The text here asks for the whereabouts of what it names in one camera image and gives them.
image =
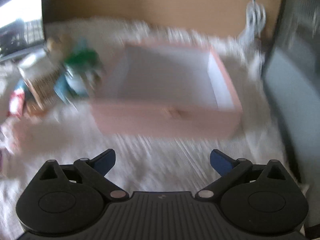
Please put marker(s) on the pink open box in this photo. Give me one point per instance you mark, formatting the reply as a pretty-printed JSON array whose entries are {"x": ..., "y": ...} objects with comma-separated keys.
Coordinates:
[{"x": 167, "y": 90}]

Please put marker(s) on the white textured cloth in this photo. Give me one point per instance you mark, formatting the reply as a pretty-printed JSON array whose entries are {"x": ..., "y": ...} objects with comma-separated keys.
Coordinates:
[{"x": 143, "y": 163}]

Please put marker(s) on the red wipes pack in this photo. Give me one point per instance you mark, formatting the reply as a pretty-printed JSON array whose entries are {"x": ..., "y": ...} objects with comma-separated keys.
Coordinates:
[{"x": 16, "y": 103}]

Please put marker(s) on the green lid glass jar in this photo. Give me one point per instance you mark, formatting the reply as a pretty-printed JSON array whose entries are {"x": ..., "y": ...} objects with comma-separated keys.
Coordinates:
[{"x": 84, "y": 71}]

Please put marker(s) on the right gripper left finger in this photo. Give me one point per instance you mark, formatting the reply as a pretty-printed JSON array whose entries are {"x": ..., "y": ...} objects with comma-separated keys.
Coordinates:
[{"x": 93, "y": 171}]

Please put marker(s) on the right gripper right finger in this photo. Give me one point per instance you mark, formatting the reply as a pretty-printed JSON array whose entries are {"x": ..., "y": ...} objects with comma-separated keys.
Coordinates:
[{"x": 230, "y": 171}]

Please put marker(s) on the blue tissue pack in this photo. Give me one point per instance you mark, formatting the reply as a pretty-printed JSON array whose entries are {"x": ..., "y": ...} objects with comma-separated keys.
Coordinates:
[{"x": 63, "y": 90}]

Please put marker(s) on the beige lid glass jar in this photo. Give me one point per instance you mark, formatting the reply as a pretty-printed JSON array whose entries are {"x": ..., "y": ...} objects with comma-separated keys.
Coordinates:
[{"x": 40, "y": 72}]

